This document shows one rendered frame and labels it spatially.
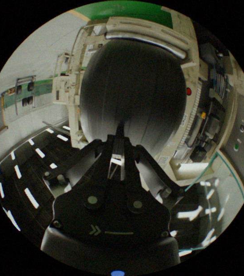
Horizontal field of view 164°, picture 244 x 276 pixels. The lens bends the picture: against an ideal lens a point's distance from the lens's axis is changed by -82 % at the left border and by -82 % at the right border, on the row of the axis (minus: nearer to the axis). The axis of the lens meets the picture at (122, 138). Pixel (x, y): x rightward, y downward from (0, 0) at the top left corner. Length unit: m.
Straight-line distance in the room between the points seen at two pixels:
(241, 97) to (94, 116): 0.68
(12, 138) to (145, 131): 11.90
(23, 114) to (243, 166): 12.07
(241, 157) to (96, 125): 0.63
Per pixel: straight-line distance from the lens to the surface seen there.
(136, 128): 0.21
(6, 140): 11.92
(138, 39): 0.41
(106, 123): 0.20
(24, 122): 11.73
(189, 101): 0.53
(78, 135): 1.03
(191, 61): 0.43
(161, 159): 0.61
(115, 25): 0.43
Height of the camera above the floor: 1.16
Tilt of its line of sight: 30 degrees up
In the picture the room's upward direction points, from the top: 170 degrees counter-clockwise
